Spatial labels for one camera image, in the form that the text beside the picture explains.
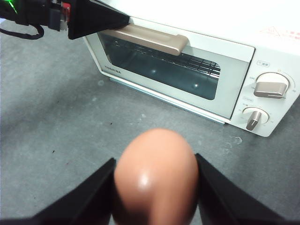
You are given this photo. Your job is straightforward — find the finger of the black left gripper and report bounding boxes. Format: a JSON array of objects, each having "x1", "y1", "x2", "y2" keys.
[
  {"x1": 70, "y1": 0, "x2": 131, "y2": 22},
  {"x1": 67, "y1": 17, "x2": 129, "y2": 40}
]

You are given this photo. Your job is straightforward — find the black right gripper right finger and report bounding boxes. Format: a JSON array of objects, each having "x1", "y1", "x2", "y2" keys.
[{"x1": 195, "y1": 153, "x2": 300, "y2": 225}]

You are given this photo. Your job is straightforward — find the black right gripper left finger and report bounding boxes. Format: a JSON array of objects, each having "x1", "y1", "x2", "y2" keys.
[{"x1": 0, "y1": 158, "x2": 117, "y2": 225}]

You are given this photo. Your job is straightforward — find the brown egg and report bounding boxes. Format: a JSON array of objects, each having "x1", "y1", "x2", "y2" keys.
[{"x1": 113, "y1": 128, "x2": 200, "y2": 225}]

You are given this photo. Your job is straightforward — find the oven door with brown handle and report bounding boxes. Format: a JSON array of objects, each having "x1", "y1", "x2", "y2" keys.
[{"x1": 84, "y1": 14, "x2": 255, "y2": 120}]

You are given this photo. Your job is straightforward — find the small cream timer knob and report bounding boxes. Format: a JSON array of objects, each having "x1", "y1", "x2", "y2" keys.
[{"x1": 242, "y1": 106, "x2": 270, "y2": 131}]

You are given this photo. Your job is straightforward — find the large cream temperature knob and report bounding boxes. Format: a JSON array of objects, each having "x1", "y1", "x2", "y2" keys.
[{"x1": 253, "y1": 72, "x2": 291, "y2": 99}]

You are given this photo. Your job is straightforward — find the cream Toshiba toaster oven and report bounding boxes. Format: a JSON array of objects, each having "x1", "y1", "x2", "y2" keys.
[{"x1": 83, "y1": 0, "x2": 300, "y2": 138}]

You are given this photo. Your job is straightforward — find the black cable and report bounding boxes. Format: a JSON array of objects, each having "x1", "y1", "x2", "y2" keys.
[{"x1": 0, "y1": 24, "x2": 45, "y2": 40}]

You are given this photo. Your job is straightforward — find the metal wire oven rack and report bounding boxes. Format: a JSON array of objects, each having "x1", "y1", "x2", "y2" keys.
[{"x1": 112, "y1": 39, "x2": 221, "y2": 78}]

